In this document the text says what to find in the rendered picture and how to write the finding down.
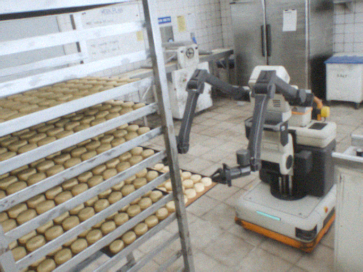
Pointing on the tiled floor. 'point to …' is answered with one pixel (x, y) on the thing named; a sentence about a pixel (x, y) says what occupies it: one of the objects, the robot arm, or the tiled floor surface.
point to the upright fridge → (283, 40)
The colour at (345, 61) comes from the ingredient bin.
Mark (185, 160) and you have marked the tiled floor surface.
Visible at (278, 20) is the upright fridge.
